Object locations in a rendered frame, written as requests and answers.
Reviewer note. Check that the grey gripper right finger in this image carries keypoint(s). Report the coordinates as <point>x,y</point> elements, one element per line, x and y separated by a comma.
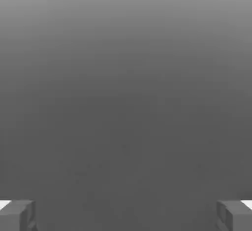
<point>238,217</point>

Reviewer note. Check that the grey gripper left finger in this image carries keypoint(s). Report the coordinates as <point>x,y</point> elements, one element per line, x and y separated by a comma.
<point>13,217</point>

